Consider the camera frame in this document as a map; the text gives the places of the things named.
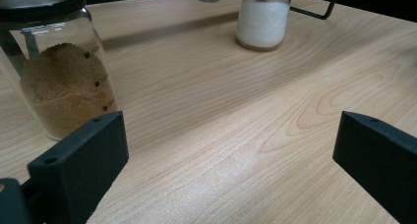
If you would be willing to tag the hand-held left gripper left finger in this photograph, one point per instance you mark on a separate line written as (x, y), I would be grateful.
(82, 165)

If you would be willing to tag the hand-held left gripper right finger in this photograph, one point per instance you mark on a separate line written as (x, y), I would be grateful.
(383, 155)

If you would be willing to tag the glass jar of brown powder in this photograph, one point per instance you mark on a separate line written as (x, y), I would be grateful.
(65, 83)

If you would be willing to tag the glass jar of white powder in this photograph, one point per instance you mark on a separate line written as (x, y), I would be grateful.
(262, 22)

